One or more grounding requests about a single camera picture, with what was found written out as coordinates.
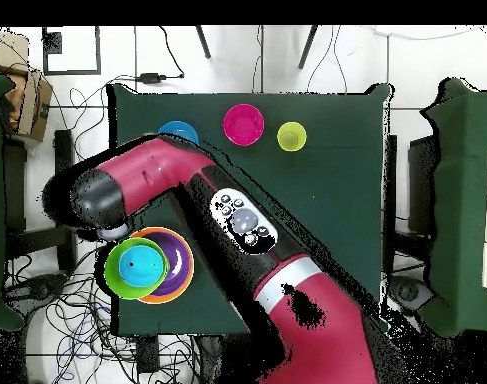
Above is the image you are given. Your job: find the purple bowl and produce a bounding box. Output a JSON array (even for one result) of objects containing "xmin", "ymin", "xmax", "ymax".
[{"xmin": 144, "ymin": 231, "xmax": 192, "ymax": 298}]

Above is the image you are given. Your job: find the black stand leg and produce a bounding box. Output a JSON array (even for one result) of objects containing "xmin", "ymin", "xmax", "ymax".
[
  {"xmin": 194, "ymin": 25, "xmax": 212, "ymax": 60},
  {"xmin": 297, "ymin": 25, "xmax": 319, "ymax": 70}
]

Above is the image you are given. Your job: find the large orange bowl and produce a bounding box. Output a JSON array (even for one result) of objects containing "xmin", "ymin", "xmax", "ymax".
[{"xmin": 128, "ymin": 226, "xmax": 195, "ymax": 305}]

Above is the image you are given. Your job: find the blue bowl with ribbed bottom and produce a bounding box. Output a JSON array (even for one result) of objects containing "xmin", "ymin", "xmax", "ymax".
[{"xmin": 157, "ymin": 120, "xmax": 201, "ymax": 146}]

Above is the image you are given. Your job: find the black base with knob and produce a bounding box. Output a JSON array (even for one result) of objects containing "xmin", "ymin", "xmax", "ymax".
[{"xmin": 4, "ymin": 273, "xmax": 70, "ymax": 317}]

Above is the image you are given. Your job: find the black power adapter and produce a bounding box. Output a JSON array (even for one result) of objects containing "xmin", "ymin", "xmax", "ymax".
[{"xmin": 138, "ymin": 72, "xmax": 167, "ymax": 85}]

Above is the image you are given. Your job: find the cardboard box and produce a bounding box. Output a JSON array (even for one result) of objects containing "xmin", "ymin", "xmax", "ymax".
[{"xmin": 0, "ymin": 31, "xmax": 54, "ymax": 141}]

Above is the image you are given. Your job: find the large green bowl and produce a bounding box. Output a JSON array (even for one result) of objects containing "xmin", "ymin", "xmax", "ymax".
[{"xmin": 103, "ymin": 236, "xmax": 171, "ymax": 300}]

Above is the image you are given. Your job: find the red bowl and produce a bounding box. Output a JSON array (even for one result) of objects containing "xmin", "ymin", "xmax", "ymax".
[{"xmin": 222, "ymin": 103, "xmax": 266, "ymax": 148}]

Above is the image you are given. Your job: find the dark green tablecloth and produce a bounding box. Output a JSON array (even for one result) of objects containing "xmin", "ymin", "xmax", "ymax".
[{"xmin": 106, "ymin": 82, "xmax": 394, "ymax": 337}]

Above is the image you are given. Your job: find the tangle of floor cables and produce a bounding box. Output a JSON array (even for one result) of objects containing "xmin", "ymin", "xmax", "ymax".
[{"xmin": 2, "ymin": 85, "xmax": 200, "ymax": 384}]

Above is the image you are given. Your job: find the yellow ribbed cup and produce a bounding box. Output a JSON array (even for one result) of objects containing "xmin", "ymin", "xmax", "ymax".
[{"xmin": 276, "ymin": 121, "xmax": 308, "ymax": 153}]

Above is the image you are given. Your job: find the black bench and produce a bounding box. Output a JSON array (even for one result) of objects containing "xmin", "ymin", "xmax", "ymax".
[{"xmin": 4, "ymin": 129, "xmax": 77, "ymax": 273}]

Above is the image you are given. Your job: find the grey chair base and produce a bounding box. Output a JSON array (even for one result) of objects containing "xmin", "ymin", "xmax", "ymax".
[{"xmin": 387, "ymin": 275, "xmax": 435, "ymax": 317}]

